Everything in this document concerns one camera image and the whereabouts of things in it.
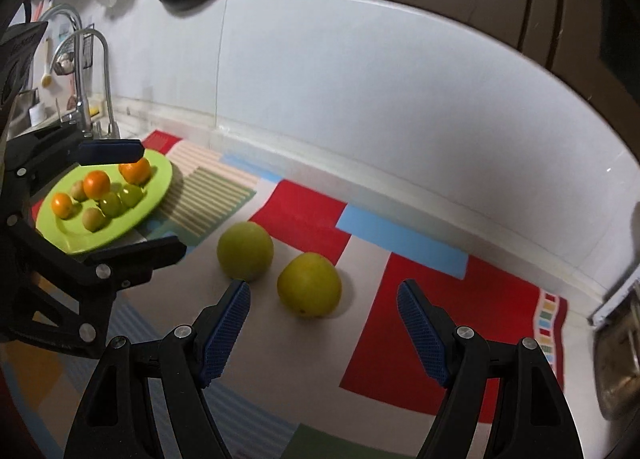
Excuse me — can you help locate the chrome faucet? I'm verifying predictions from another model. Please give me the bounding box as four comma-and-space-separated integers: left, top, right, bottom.
37, 4, 96, 136
55, 29, 122, 138

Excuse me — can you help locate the brown green round fruit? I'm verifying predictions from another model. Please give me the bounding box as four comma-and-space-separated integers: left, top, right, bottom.
81, 208, 107, 231

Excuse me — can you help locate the metal pot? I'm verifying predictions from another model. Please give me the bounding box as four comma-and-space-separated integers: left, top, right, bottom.
592, 311, 640, 421

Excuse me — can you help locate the oval orange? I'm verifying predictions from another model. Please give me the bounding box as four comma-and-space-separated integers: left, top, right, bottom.
82, 170, 112, 200
119, 158, 152, 185

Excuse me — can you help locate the colourful patterned mat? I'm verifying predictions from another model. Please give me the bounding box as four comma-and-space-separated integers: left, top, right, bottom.
0, 129, 569, 459

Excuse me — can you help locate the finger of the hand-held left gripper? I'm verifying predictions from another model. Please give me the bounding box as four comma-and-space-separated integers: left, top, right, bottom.
7, 222, 187, 312
5, 122, 146, 192

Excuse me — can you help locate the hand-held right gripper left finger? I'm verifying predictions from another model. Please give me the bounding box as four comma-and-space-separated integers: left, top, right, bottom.
62, 279, 252, 459

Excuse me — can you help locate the green tomato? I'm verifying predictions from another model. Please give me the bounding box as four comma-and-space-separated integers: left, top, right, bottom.
120, 183, 145, 207

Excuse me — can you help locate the yellow green apple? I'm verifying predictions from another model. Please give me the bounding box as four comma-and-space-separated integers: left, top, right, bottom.
277, 252, 343, 318

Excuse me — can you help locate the small green citrus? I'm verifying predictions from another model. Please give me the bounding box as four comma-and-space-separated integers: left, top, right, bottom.
98, 192, 127, 218

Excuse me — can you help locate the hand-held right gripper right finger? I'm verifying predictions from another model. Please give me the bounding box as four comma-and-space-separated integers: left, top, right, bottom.
396, 279, 585, 459

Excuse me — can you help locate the green plate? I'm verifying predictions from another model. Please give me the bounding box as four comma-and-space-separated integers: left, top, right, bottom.
35, 149, 174, 255

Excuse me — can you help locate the small round tangerine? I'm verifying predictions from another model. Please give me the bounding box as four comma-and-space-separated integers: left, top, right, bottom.
51, 192, 76, 220

